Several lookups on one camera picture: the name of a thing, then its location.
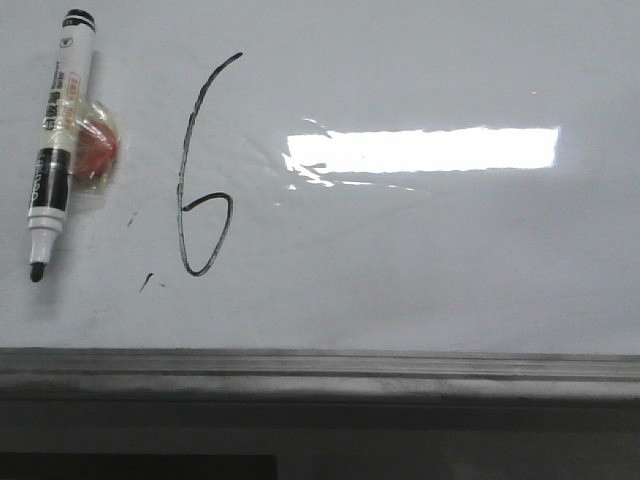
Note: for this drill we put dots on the red round magnet with tape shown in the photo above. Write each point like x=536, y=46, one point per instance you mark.
x=98, y=147

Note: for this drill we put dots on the black and white whiteboard marker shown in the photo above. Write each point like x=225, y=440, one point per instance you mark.
x=60, y=138

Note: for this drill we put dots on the white whiteboard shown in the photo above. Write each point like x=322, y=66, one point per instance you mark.
x=388, y=175

